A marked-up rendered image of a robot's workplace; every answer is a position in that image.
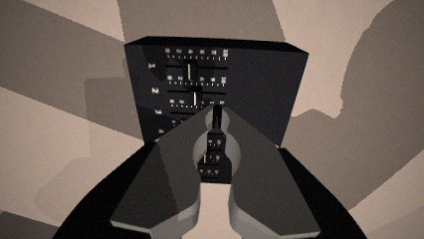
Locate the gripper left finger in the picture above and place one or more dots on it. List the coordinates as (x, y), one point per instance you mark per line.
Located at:
(154, 194)

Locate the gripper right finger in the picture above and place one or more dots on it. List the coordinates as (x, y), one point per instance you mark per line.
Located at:
(272, 195)

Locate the black lighting desk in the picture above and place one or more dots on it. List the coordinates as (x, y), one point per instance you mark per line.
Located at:
(257, 80)

